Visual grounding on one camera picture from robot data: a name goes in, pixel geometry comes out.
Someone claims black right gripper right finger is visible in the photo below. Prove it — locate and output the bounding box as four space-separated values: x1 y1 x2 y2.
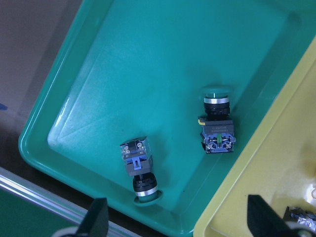
247 195 295 237

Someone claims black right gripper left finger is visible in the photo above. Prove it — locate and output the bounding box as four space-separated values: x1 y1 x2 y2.
75 197 109 237

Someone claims yellow push button switch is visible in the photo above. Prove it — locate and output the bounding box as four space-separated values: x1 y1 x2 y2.
282 206 316 237

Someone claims green push button switch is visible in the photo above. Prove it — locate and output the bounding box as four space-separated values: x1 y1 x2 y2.
119 136 162 206

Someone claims yellow plastic tray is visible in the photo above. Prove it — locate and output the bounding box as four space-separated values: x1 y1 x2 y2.
193 42 316 237

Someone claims green conveyor belt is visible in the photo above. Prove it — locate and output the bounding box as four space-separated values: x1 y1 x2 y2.
0 166 134 237

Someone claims green plastic tray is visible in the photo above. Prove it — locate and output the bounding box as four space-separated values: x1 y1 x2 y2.
19 0 316 237

